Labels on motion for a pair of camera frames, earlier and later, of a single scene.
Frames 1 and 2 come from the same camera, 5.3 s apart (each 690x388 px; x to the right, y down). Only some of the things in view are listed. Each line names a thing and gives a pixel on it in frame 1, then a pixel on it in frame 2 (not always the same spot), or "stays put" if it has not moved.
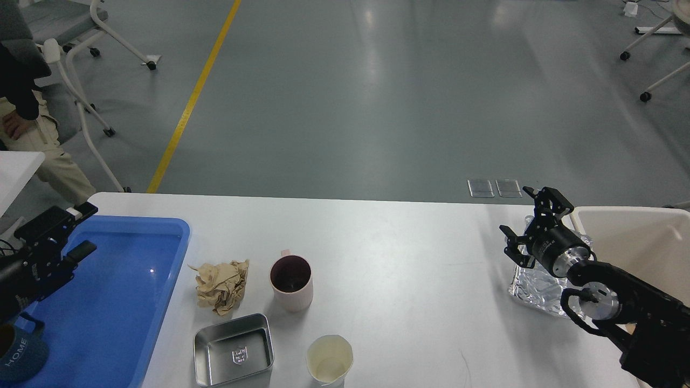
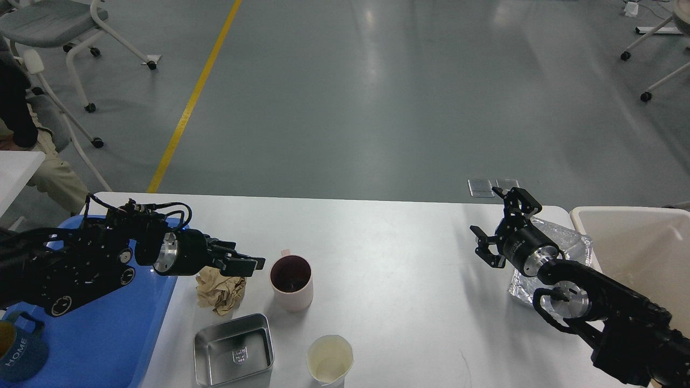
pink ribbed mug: (291, 279) stays put
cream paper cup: (329, 357) stays put
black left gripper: (38, 267) to (187, 251)
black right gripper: (546, 237) to (528, 249)
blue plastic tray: (99, 326) stays put
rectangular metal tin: (236, 353) stays put
